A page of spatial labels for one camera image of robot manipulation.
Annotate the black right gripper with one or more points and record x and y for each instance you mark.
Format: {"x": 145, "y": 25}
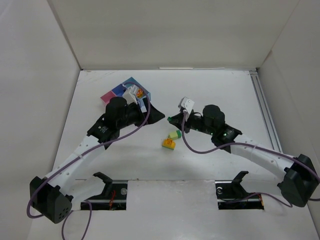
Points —
{"x": 182, "y": 120}

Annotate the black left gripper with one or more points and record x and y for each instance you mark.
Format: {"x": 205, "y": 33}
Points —
{"x": 146, "y": 113}

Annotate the light green and green lego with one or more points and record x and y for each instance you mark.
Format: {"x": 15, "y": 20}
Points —
{"x": 174, "y": 135}

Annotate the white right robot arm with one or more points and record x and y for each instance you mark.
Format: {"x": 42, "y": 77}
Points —
{"x": 297, "y": 174}

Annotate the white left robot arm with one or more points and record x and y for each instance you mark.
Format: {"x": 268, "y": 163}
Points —
{"x": 57, "y": 194}

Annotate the light blue drawer bin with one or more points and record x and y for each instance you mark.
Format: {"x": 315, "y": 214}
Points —
{"x": 143, "y": 105}

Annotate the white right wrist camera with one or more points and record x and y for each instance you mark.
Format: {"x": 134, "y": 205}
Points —
{"x": 186, "y": 104}

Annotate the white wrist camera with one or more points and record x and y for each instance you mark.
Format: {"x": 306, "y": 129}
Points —
{"x": 130, "y": 94}
{"x": 186, "y": 104}

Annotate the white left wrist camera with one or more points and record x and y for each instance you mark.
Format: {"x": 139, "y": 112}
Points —
{"x": 130, "y": 94}

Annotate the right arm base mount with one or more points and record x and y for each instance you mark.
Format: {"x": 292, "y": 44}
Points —
{"x": 232, "y": 196}

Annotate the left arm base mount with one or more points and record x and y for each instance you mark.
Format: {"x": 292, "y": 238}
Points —
{"x": 113, "y": 196}

